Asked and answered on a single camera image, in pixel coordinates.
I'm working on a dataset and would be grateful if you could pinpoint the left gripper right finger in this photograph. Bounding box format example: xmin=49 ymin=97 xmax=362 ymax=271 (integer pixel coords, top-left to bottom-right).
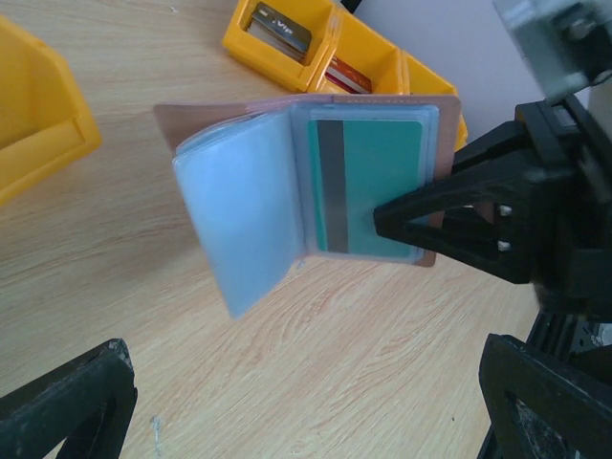
xmin=479 ymin=335 xmax=611 ymax=458

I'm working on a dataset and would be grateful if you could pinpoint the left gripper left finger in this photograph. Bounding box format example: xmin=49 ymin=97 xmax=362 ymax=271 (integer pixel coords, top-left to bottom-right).
xmin=1 ymin=339 xmax=138 ymax=458

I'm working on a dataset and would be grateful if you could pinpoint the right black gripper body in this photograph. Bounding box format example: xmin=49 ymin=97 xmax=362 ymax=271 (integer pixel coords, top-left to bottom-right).
xmin=514 ymin=96 xmax=611 ymax=316

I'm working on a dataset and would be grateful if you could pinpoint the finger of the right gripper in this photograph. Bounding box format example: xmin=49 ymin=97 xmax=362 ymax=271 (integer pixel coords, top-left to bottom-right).
xmin=451 ymin=120 xmax=526 ymax=175
xmin=373 ymin=160 xmax=540 ymax=284

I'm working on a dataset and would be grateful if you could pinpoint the teal credit card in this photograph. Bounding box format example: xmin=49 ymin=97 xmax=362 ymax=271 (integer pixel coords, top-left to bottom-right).
xmin=307 ymin=120 xmax=423 ymax=263

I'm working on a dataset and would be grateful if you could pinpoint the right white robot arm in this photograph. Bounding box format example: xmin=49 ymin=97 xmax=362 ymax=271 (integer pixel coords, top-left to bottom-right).
xmin=373 ymin=96 xmax=611 ymax=360

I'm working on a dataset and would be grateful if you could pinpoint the yellow bin with blue cards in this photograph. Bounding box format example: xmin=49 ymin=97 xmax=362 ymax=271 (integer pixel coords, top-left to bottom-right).
xmin=401 ymin=52 xmax=470 ymax=149

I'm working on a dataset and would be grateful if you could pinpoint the yellow bin with red cards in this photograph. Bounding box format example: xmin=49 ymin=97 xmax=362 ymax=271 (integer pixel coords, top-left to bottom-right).
xmin=307 ymin=12 xmax=409 ymax=95

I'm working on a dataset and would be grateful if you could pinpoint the red card stack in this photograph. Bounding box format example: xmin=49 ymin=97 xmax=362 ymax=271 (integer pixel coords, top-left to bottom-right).
xmin=325 ymin=56 xmax=372 ymax=95

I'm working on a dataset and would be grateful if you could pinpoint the yellow bin with dark cards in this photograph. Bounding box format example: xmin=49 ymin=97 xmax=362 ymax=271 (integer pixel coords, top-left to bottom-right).
xmin=223 ymin=0 xmax=339 ymax=92

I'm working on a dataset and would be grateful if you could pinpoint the dark grey card stack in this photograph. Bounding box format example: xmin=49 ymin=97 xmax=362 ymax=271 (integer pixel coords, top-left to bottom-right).
xmin=247 ymin=2 xmax=312 ymax=63

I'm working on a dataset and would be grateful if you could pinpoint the left yellow bin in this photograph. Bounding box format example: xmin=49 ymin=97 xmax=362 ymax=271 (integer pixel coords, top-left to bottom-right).
xmin=1 ymin=16 xmax=101 ymax=203

